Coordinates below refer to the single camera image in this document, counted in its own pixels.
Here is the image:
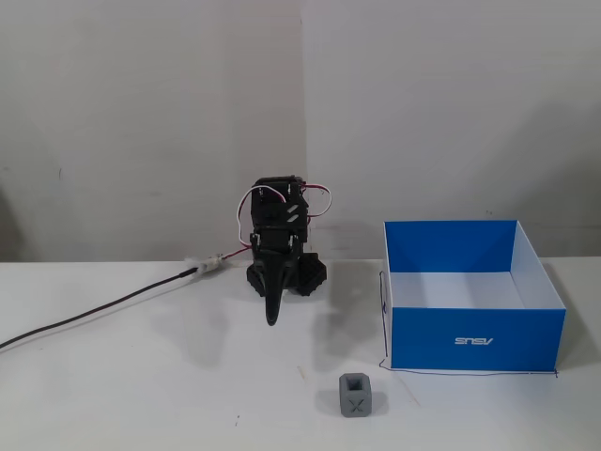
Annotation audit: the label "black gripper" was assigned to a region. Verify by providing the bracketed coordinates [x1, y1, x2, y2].
[252, 227, 307, 328]

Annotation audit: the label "gray hollow cube block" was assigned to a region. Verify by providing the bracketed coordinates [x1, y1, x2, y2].
[338, 372, 380, 419]

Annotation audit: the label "blue cardboard box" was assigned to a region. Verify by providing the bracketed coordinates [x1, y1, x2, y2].
[382, 219, 568, 372]

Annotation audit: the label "white cable connector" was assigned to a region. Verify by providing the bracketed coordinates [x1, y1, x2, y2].
[195, 254, 225, 276]

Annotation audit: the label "red and white power wires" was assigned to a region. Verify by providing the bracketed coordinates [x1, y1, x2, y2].
[219, 184, 262, 265]

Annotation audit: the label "white and red servo wire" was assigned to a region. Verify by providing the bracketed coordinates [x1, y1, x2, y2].
[301, 182, 335, 221]

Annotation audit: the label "black power cable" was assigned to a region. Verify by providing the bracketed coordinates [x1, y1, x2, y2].
[0, 267, 201, 351]

